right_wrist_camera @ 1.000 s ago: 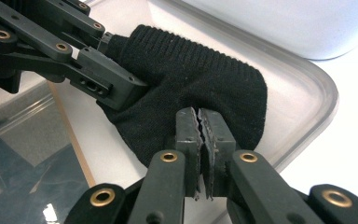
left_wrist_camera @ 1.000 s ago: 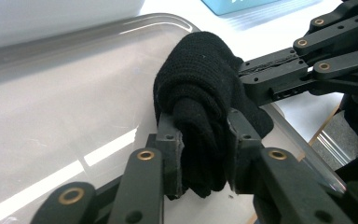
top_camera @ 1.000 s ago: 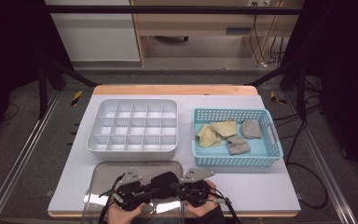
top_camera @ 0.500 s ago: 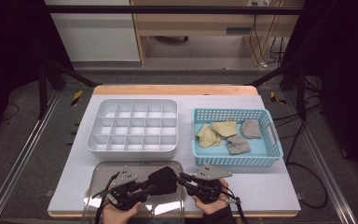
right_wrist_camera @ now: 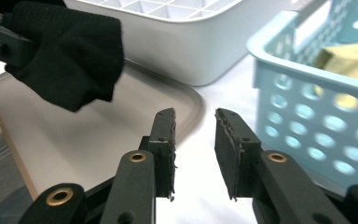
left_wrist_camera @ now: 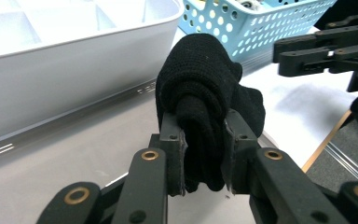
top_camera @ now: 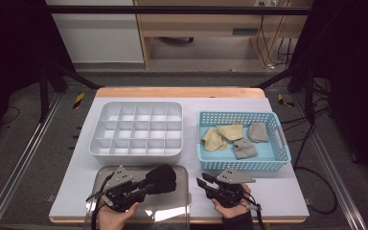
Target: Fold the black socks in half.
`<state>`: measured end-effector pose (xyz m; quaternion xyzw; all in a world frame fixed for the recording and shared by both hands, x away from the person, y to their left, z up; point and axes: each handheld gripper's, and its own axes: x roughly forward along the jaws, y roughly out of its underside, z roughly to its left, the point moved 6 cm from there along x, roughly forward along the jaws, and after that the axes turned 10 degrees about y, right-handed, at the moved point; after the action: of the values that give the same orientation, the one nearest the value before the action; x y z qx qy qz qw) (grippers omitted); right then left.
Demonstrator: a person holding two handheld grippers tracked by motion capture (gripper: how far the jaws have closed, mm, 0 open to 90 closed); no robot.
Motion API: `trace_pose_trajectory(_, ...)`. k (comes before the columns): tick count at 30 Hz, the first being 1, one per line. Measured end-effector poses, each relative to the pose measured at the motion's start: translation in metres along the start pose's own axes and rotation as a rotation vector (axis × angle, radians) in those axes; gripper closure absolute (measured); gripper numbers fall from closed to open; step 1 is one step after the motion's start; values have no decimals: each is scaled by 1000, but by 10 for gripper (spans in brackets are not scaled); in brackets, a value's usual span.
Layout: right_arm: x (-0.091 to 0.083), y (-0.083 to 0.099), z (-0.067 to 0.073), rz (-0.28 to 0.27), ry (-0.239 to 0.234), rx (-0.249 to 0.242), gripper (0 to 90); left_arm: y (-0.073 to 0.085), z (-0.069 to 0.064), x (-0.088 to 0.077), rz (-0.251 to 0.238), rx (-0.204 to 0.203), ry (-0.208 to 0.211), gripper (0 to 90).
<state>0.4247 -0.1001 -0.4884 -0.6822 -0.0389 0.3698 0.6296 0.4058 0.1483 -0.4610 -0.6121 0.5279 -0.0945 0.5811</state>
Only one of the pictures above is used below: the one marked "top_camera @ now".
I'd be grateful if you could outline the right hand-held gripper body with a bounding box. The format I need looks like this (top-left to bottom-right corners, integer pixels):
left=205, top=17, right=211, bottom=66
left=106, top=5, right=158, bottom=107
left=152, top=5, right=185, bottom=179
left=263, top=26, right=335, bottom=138
left=205, top=168, right=257, bottom=209

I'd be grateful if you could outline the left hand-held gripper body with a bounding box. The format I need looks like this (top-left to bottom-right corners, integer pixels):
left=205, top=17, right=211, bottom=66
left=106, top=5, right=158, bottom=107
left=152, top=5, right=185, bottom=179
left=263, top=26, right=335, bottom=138
left=102, top=165, right=148, bottom=214

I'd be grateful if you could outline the black sock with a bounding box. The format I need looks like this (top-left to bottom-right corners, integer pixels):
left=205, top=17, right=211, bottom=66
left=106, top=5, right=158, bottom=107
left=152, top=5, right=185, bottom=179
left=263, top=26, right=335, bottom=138
left=143, top=163, right=177, bottom=196

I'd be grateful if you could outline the white divided storage box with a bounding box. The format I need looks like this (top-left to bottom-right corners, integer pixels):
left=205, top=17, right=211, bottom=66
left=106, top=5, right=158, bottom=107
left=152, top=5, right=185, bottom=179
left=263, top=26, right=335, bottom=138
left=88, top=101, right=184, bottom=166

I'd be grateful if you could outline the clear plastic tray lid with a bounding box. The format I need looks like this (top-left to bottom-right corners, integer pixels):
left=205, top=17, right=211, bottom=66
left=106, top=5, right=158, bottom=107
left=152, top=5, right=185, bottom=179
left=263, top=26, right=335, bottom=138
left=84, top=164, right=193, bottom=230

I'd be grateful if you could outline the yellow sock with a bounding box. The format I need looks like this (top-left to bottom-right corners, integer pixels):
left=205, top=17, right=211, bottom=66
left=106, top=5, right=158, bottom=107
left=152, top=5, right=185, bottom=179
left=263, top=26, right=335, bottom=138
left=201, top=127, right=229, bottom=152
left=216, top=123, right=244, bottom=142

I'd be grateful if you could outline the grey sock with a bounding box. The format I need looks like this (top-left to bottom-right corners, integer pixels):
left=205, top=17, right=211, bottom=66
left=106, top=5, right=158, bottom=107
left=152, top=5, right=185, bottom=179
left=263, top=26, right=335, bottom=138
left=247, top=122, right=270, bottom=144
left=232, top=138, right=259, bottom=160

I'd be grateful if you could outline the blue perforated plastic basket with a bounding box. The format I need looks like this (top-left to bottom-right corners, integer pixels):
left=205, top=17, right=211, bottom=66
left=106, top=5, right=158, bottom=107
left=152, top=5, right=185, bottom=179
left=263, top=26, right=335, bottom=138
left=196, top=110, right=292, bottom=172

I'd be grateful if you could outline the person's right hand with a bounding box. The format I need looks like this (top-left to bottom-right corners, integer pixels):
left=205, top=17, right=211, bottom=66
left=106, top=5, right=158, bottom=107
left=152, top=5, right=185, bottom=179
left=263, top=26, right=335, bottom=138
left=211, top=184, right=253, bottom=219

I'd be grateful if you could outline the person's left hand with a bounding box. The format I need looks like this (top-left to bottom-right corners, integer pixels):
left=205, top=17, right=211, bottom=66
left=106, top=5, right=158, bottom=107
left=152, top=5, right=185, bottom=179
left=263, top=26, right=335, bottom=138
left=97, top=201, right=140, bottom=230

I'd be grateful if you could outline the white table mat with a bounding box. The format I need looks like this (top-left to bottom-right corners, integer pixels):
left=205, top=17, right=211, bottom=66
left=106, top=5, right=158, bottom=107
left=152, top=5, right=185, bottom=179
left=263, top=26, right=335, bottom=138
left=49, top=97, right=311, bottom=219

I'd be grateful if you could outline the black metal stand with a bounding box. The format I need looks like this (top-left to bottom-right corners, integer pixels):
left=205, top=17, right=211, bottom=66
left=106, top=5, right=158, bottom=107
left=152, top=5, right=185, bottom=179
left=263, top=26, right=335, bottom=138
left=254, top=61, right=316, bottom=125
left=38, top=58, right=103, bottom=124

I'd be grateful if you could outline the white cabinet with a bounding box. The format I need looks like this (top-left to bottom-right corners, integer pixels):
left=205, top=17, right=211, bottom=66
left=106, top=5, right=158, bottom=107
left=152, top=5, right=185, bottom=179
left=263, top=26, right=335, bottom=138
left=51, top=0, right=146, bottom=64

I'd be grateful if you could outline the wooden desk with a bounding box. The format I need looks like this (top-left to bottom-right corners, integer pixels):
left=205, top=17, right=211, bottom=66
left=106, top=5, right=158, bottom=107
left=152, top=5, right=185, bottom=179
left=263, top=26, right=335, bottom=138
left=133, top=0, right=314, bottom=69

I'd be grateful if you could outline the black horizontal bar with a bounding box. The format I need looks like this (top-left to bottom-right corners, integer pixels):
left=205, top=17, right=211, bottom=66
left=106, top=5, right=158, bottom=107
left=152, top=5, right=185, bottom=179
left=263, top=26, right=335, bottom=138
left=46, top=5, right=312, bottom=15

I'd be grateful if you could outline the black curtain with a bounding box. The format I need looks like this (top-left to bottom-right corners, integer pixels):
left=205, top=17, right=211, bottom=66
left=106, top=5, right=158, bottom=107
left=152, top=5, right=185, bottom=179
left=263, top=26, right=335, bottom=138
left=0, top=0, right=75, bottom=154
left=288, top=0, right=368, bottom=190

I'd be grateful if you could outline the white power strip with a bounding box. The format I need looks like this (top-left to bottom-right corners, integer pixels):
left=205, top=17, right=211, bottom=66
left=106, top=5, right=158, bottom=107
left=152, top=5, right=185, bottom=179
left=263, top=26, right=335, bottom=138
left=254, top=0, right=278, bottom=8

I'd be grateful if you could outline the right hand-held gripper cable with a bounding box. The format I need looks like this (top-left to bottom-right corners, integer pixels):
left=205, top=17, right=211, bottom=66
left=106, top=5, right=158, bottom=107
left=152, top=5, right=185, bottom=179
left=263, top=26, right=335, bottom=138
left=245, top=195, right=266, bottom=230

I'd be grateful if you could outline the aluminium floor rail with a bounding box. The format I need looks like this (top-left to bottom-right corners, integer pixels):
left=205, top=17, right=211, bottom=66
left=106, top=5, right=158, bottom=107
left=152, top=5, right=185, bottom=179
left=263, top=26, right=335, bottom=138
left=291, top=94, right=368, bottom=230
left=0, top=92, right=64, bottom=230

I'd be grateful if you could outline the black floor cable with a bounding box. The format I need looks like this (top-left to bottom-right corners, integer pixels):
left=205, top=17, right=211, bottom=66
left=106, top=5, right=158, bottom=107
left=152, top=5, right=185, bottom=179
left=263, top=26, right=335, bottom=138
left=293, top=166, right=338, bottom=216

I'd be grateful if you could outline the black desk cable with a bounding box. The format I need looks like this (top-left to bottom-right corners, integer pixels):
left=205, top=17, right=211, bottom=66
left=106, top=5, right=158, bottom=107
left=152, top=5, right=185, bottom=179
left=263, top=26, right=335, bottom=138
left=256, top=6, right=274, bottom=67

